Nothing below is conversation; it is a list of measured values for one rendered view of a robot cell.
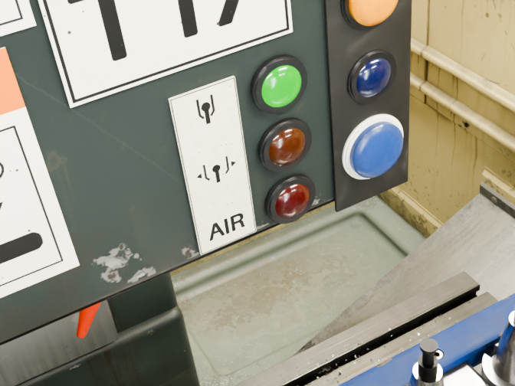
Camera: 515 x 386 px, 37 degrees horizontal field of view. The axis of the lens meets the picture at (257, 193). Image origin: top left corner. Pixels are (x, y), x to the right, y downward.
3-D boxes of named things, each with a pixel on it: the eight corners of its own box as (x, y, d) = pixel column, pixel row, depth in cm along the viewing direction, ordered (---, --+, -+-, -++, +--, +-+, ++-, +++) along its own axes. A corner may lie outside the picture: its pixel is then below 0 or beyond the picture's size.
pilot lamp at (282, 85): (307, 102, 34) (304, 57, 32) (264, 118, 33) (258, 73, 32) (300, 96, 34) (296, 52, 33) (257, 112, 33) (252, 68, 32)
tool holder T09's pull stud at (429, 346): (430, 361, 68) (431, 334, 66) (441, 374, 67) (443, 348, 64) (414, 368, 67) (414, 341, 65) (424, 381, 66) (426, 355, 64)
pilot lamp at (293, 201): (316, 212, 38) (313, 177, 36) (277, 229, 37) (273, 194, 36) (309, 206, 38) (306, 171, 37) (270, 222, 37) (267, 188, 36)
